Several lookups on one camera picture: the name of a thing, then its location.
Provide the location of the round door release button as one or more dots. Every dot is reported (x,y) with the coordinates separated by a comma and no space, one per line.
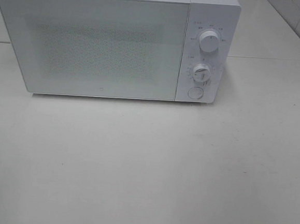
(195,93)

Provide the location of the white timer knob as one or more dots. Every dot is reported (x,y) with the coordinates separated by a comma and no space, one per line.
(201,73)

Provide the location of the white microwave door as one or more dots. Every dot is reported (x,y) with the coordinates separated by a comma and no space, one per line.
(110,48)

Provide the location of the white upper power knob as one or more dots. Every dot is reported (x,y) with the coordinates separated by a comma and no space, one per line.
(209,41)

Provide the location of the white microwave oven body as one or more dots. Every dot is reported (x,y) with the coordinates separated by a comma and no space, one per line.
(218,15)

